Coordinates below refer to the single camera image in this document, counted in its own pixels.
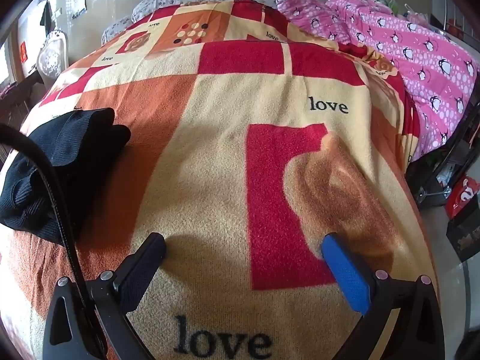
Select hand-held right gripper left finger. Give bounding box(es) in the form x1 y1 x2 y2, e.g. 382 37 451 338
42 232 166 360

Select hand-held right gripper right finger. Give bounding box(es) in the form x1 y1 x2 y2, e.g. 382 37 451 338
322 233 443 360

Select black pants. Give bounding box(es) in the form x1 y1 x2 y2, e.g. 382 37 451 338
0 107 132 246

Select black box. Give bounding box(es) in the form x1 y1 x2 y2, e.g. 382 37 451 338
446 215 480 263

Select red orange cream printed blanket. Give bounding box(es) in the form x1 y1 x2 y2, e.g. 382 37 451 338
0 0 437 360

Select red box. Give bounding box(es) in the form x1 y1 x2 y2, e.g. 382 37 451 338
445 174 480 220

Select dark wooden desk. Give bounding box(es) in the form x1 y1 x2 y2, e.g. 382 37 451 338
0 69 45 126

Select pink penguin print quilt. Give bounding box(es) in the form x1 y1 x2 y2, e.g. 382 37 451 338
325 0 480 163

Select white ornate chair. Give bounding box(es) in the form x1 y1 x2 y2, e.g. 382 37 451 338
35 30 69 84

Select dark hanging cloth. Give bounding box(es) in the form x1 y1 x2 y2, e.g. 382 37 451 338
39 0 54 28

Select black cable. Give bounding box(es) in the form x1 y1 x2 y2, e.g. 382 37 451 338
0 123 109 360

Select black metal frame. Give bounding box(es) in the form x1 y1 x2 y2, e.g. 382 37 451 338
407 109 480 208

